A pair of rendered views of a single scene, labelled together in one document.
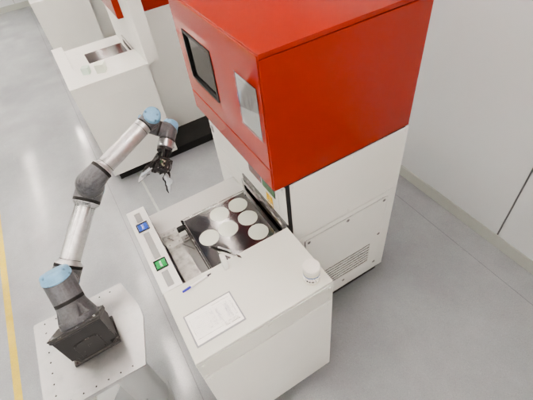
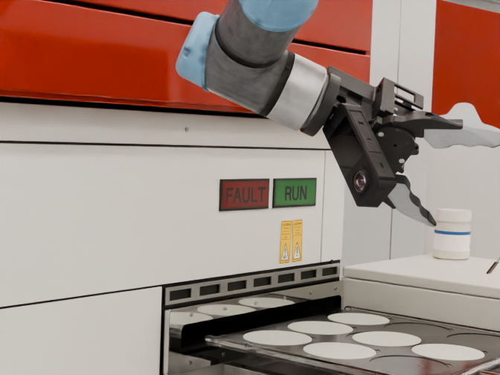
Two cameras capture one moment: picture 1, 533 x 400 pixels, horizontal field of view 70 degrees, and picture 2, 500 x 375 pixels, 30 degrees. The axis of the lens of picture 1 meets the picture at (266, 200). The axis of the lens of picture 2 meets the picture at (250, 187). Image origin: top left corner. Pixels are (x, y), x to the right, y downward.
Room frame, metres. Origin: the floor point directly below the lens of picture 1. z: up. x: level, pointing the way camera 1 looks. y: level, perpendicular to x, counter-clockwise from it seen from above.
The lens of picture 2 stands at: (2.01, 1.33, 1.19)
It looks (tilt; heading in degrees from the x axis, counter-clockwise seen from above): 3 degrees down; 244
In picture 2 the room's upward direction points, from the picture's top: 2 degrees clockwise
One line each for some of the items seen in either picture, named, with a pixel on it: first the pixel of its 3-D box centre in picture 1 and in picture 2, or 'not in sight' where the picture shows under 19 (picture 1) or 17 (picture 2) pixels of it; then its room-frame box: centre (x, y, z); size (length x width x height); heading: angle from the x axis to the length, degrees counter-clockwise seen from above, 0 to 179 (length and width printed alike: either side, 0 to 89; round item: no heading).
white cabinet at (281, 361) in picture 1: (233, 299); not in sight; (1.12, 0.27, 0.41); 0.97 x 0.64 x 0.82; 25
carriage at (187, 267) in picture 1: (182, 259); not in sight; (1.11, 0.44, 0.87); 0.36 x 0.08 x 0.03; 25
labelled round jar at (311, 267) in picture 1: (311, 271); (452, 234); (0.84, -0.14, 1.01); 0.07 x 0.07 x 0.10
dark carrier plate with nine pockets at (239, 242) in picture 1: (228, 228); (380, 341); (1.23, 0.20, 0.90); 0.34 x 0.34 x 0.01; 25
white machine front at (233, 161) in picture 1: (246, 170); (181, 251); (1.50, 0.08, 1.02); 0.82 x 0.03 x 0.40; 25
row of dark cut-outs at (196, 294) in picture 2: (262, 198); (260, 281); (1.34, 0.02, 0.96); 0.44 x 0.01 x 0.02; 25
